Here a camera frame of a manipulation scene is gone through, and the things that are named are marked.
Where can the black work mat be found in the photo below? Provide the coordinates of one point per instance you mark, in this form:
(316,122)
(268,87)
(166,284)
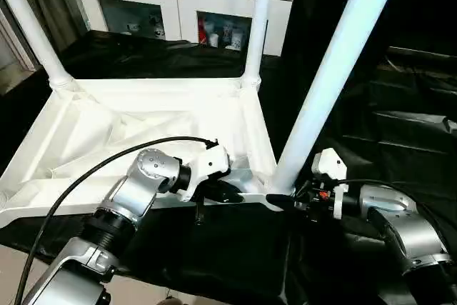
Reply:
(392,140)

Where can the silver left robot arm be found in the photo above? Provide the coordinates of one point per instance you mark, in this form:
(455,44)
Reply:
(150,169)

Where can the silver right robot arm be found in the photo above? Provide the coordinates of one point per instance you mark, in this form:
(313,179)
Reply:
(410,226)

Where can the black cabinet with gold label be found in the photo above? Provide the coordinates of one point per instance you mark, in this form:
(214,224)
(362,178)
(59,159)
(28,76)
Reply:
(421,1)

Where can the white sliding door frame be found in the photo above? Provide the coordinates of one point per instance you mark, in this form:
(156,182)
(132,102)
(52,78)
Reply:
(14,40)

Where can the white plastic table top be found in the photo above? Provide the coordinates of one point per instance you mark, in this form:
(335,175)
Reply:
(160,94)

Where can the grey curtain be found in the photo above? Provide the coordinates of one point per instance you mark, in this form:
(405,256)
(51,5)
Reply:
(53,5)

